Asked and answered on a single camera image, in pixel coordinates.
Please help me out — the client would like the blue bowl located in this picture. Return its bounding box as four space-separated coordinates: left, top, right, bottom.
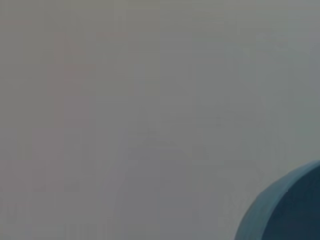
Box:
233 159 320 240

